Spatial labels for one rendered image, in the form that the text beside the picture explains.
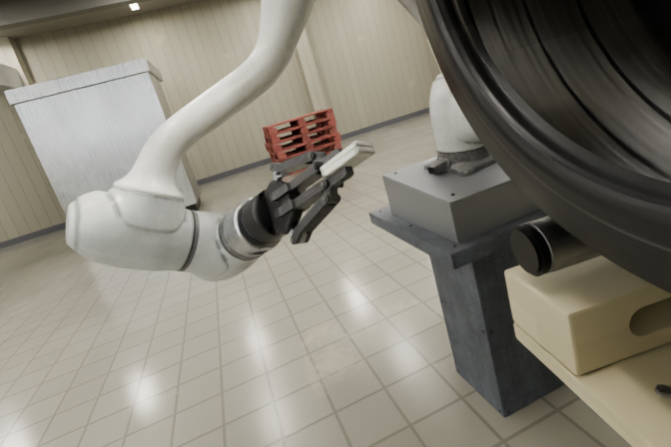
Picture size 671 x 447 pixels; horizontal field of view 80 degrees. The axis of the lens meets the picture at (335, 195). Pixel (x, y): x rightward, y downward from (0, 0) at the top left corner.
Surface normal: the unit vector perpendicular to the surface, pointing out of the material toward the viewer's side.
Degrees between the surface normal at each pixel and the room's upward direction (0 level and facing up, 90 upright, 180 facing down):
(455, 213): 90
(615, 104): 44
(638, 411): 0
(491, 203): 90
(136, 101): 90
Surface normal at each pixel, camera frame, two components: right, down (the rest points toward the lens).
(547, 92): -0.05, -0.42
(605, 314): 0.15, 0.20
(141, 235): 0.61, 0.04
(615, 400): -0.27, -0.93
